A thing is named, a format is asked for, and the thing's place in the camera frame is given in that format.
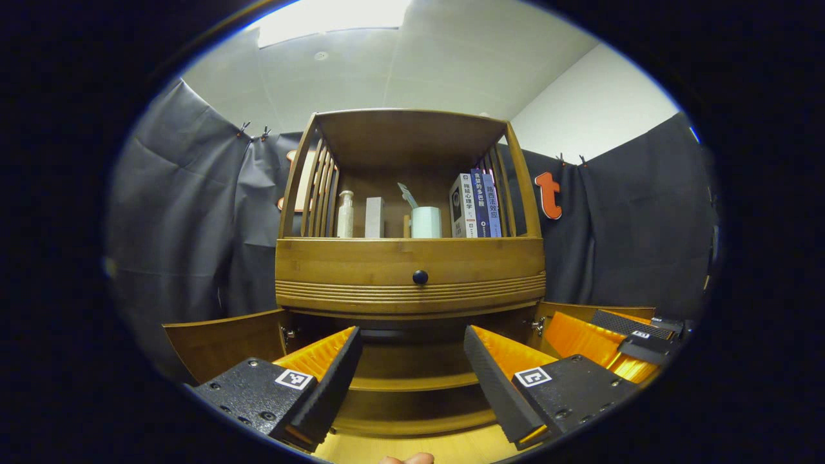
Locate white pump bottle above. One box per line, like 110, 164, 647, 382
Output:
336, 190, 355, 238

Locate black backdrop cloth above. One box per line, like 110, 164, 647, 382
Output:
106, 79, 719, 381

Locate wooden double-door shoe cabinet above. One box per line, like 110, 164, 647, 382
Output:
162, 108, 657, 439

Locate ceiling light panel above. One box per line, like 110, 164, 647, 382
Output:
257, 0, 413, 48

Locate blue-grey book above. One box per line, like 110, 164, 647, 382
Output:
483, 173, 503, 238

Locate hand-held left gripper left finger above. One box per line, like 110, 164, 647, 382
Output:
191, 325, 363, 452

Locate wooden cabinet drawer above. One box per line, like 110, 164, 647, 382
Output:
275, 237, 547, 316

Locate pale green cup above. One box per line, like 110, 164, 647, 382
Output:
411, 206, 443, 239

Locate small white box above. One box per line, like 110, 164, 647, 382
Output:
365, 197, 386, 238

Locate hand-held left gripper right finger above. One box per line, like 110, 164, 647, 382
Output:
463, 324, 639, 450

